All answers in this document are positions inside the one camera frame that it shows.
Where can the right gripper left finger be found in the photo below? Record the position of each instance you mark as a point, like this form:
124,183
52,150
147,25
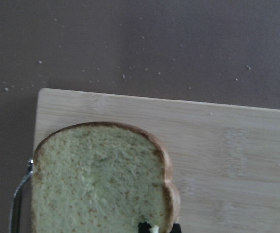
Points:
145,228

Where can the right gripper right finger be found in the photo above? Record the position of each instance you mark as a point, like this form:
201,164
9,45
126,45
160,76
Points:
176,228

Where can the bread slice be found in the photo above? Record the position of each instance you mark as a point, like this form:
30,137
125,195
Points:
102,177

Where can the wooden cutting board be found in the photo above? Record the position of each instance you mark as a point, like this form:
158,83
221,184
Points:
226,159

